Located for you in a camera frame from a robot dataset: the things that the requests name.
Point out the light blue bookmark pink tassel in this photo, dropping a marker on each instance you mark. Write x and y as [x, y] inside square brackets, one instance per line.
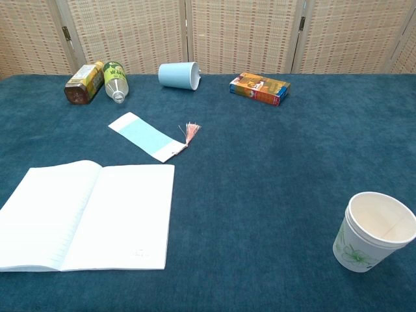
[143, 133]

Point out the white lined notebook yellow spine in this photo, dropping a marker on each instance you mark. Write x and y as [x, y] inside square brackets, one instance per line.
[123, 211]

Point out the dark blue table cloth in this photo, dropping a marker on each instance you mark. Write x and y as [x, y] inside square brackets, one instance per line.
[260, 162]

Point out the orange snack box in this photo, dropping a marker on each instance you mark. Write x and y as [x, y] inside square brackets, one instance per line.
[256, 87]

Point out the light blue mug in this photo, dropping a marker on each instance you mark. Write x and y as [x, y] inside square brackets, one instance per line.
[175, 76]

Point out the clear bottle green label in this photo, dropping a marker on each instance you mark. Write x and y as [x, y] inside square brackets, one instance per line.
[114, 76]

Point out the woven folding screen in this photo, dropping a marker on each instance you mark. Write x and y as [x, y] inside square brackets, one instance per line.
[243, 32]

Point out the brown tea bottle yellow label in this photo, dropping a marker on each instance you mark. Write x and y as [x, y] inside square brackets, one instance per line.
[83, 84]

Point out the brass screen hinge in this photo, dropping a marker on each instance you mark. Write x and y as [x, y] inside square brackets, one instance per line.
[302, 23]
[67, 33]

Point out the white paper cup green flower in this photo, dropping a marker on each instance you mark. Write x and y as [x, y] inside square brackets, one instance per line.
[354, 256]

